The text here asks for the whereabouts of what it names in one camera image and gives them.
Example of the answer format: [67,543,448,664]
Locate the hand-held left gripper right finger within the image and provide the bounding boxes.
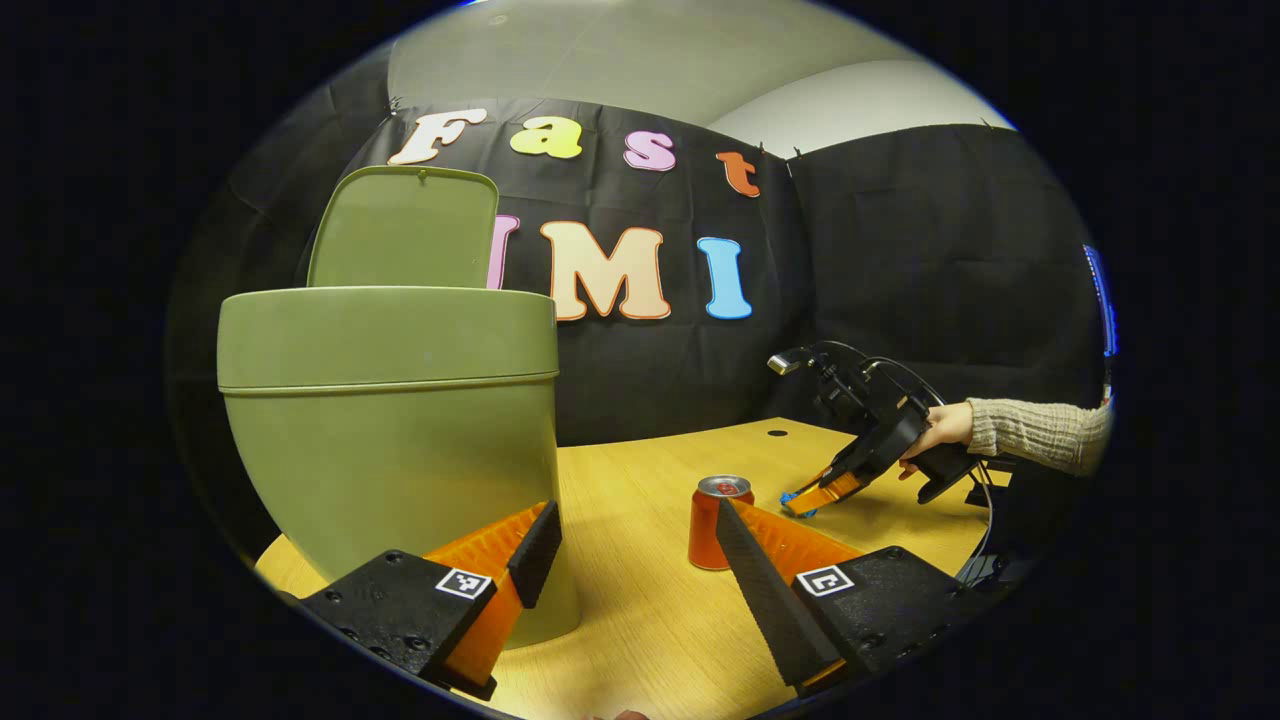
[714,498,991,699]

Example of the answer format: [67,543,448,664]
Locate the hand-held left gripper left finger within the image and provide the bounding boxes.
[298,500,563,701]

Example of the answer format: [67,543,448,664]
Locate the orange pop can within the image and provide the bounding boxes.
[688,475,756,572]

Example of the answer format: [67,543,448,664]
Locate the green desktop garbage bin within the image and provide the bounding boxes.
[217,165,581,649]

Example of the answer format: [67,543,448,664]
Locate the wooden desktop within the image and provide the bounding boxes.
[255,417,1016,720]

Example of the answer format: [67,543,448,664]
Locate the black backdrop cloth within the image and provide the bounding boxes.
[165,45,1113,561]

